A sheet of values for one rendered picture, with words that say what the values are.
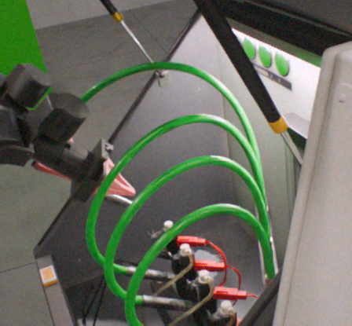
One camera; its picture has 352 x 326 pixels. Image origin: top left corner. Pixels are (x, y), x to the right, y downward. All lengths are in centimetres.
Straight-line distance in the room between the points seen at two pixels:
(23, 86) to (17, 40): 317
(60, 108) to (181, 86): 49
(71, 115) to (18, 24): 336
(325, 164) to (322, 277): 13
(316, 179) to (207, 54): 72
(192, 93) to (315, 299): 75
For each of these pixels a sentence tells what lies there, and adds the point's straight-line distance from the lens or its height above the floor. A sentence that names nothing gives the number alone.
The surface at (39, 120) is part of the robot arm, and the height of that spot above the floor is 142.
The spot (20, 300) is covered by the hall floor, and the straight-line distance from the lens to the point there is 279.
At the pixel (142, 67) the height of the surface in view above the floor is 143.
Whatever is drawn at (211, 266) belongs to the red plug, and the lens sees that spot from 97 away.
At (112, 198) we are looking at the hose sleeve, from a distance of 109.
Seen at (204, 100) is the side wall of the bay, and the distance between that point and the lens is 131.
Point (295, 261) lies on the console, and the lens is 68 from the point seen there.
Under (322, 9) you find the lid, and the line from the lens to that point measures 56.
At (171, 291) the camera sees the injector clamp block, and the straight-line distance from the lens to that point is 113.
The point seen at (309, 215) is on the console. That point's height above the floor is 137.
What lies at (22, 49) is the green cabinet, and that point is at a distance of 424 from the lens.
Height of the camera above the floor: 175
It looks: 29 degrees down
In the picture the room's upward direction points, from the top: 10 degrees counter-clockwise
